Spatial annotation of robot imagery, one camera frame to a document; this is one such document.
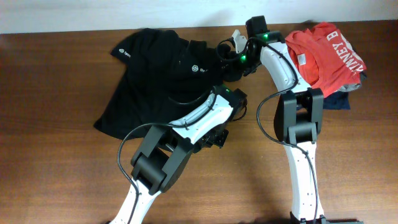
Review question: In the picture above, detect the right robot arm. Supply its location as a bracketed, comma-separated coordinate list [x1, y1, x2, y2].
[220, 16, 330, 224]

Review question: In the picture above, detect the grey folded shirt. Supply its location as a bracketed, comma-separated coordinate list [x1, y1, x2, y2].
[337, 72, 367, 92]

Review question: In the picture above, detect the navy folded shirt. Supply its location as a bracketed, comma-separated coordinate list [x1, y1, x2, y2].
[323, 78, 360, 110]

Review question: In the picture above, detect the red folded t-shirt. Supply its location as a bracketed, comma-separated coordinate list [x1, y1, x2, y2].
[285, 22, 367, 97]

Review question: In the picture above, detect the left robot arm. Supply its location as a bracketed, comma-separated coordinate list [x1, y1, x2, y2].
[112, 85, 248, 224]

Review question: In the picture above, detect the black polo shirt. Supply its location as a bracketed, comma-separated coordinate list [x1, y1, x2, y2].
[93, 29, 242, 139]

